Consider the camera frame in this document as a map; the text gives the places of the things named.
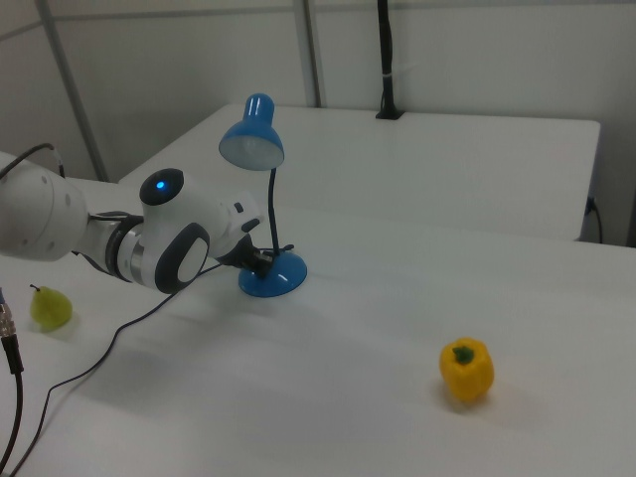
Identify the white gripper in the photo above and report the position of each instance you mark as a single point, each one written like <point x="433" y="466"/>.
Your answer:
<point x="233" y="221"/>

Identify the blue desk lamp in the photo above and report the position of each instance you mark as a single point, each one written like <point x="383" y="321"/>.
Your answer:
<point x="280" y="278"/>

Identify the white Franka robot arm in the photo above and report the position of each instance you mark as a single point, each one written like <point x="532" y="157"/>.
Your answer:
<point x="30" y="218"/>

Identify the green pear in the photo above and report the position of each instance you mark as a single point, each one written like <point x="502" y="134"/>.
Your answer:
<point x="49" y="310"/>

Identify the yellow bell pepper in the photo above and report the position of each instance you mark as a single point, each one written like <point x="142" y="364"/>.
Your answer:
<point x="467" y="377"/>

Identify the grey aluminium partition post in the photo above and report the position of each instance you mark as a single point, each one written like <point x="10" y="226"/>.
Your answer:
<point x="74" y="99"/>
<point x="314" y="54"/>

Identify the black camera pole with clamp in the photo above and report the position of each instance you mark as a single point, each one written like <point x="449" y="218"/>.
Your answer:
<point x="385" y="49"/>

